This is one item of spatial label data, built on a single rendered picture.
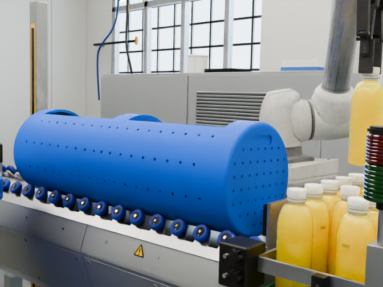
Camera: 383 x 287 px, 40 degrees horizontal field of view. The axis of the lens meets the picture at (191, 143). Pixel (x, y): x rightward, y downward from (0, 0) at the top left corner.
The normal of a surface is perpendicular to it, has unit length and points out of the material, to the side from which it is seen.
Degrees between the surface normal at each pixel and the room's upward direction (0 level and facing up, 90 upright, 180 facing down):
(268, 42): 90
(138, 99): 90
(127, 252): 71
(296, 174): 90
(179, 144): 56
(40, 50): 90
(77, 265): 110
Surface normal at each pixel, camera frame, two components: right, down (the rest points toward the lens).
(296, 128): 0.16, 0.15
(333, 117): -0.07, 0.43
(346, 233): -0.76, -0.14
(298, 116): 0.11, -0.05
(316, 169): 0.69, 0.08
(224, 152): -0.54, -0.46
